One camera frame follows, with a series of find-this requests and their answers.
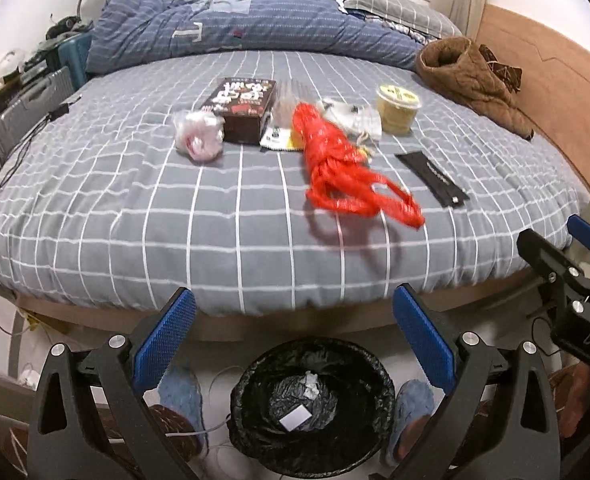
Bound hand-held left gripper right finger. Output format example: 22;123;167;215
390;284;560;480

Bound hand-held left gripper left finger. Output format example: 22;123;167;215
27;287;198;480

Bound trash bin with black liner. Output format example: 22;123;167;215
227;337;396;478

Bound black packet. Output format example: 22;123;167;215
395;150;470;208

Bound red plastic bag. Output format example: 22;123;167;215
292;101;426;228

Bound round yellow lidded tub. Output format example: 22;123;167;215
376;84;422;136

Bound pink white plastic bag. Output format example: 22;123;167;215
172;109;226;163

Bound white drawstring pouch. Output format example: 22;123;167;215
320;99;383;148

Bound yellow snack wrapper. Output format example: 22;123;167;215
260;125;306;153

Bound brown chocolate box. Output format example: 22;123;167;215
200;77;278;145

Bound clear bubble wrap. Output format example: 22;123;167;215
270;80;306;131

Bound blue fuzzy slipper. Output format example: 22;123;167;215
157;365;210;461
385;380;436;466

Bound brown patterned pants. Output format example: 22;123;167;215
147;404;203;463

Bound white paper slip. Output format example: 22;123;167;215
281;407;312;432

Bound wooden headboard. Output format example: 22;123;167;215
475;4;590;191

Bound dark patterned cloth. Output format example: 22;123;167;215
479;44;523;93

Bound brown fleece garment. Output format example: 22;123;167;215
415;36;534;141

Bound grey suitcase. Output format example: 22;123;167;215
0;66;78;171

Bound grey checked pillow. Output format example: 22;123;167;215
336;0;463;41

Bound teal plastic crate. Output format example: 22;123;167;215
57;34;93;88

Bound white round object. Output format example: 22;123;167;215
0;50;26;86

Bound black clutter pile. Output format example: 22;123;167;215
45;15;93;41

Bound blue striped quilt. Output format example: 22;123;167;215
86;0;426;75

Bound white floor cable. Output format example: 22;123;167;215
167;365;236;443

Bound black cable with adapter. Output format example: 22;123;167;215
0;94;83;206

